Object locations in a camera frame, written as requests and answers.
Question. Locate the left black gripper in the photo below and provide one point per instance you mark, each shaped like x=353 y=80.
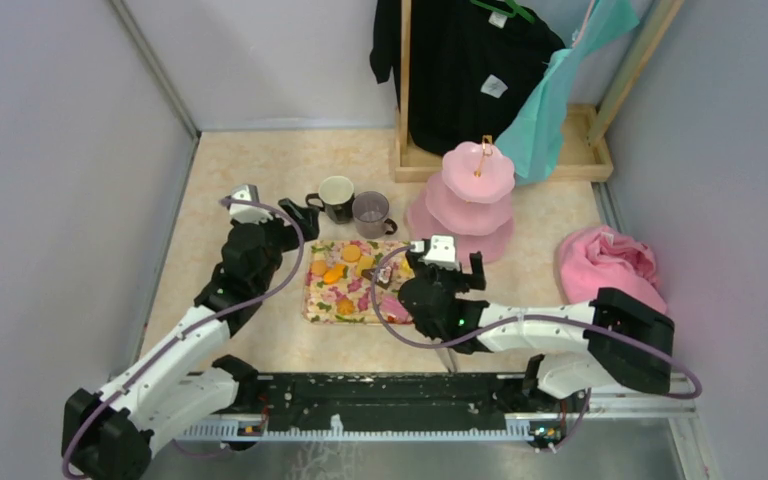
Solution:
x=307 y=217

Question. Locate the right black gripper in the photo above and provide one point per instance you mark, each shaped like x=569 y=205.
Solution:
x=426 y=270

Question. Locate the chocolate triangle cake slice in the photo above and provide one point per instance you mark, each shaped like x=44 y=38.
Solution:
x=382 y=278

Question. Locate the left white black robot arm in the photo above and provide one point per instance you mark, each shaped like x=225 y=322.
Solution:
x=116 y=431

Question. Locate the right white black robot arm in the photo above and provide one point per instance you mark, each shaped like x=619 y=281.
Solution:
x=613 y=338

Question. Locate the black mug white inside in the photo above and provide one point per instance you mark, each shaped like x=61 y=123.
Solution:
x=334 y=197

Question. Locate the round orange cookie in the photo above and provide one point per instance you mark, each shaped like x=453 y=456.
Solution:
x=318 y=268

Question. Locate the round dotted biscuit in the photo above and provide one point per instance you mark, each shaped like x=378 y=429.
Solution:
x=351 y=253

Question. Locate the orange fish-shaped cake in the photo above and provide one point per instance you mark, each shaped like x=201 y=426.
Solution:
x=335 y=274

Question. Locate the floral rectangular tray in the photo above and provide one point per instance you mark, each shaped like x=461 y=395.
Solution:
x=319 y=300

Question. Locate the yellow rectangular biscuit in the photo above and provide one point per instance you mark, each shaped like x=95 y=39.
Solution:
x=364 y=263

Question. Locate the pink three-tier cake stand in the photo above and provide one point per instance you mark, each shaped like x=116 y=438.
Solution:
x=469 y=199

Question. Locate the orange flower-shaped cookie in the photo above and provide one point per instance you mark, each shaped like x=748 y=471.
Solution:
x=345 y=306

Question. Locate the pink crumpled towel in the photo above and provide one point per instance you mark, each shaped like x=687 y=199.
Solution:
x=596 y=257

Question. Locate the teal garment hanging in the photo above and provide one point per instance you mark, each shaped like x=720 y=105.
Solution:
x=534 y=139

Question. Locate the wooden clothes rack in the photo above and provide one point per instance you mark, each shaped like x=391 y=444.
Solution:
x=584 y=155

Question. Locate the black t-shirt on hanger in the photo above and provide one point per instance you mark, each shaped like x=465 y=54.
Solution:
x=471 y=71

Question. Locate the green clothes hanger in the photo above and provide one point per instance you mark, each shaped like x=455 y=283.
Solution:
x=511 y=9

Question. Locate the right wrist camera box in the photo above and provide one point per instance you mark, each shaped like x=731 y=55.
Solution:
x=438 y=251

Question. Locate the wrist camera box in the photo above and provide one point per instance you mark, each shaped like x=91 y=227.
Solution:
x=438 y=251
x=245 y=208

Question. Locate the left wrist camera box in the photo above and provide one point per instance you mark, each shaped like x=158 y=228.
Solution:
x=245 y=208

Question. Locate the grey mug black handle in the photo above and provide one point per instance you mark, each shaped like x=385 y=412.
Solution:
x=371 y=215

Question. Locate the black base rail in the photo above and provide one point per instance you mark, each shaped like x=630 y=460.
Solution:
x=430 y=407

